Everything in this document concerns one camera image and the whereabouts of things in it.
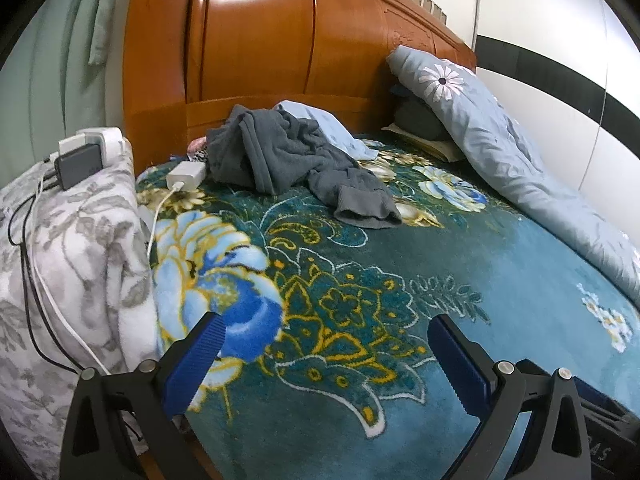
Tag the white grey leaf-print blanket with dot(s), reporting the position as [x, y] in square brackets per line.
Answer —
[85, 240]

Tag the leopard print cloth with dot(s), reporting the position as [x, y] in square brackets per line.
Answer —
[198, 153]

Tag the light blue floral quilt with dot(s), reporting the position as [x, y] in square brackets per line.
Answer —
[500, 145]

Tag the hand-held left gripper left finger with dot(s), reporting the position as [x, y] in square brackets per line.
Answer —
[199, 356]

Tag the light blue garment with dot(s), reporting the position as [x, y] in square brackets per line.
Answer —
[341, 136]

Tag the white wardrobe with black stripe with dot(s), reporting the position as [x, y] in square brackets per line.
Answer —
[550, 10]

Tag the dark pillow stack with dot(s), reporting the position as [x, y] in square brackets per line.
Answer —
[443, 150]

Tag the white power strip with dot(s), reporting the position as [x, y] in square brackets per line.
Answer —
[111, 142]

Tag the wooden headboard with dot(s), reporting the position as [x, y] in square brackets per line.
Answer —
[250, 35]

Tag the dark grey pillow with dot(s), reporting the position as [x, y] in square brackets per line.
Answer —
[418, 118]

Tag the white charger block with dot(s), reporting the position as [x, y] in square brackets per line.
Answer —
[185, 175]

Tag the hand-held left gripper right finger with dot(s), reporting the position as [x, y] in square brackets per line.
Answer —
[457, 360]

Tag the teal floral blanket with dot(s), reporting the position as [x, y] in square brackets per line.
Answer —
[400, 305]

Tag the black power adapter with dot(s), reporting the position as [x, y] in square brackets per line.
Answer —
[78, 166]

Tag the pale green curtain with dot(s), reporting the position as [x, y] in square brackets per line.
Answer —
[55, 65]

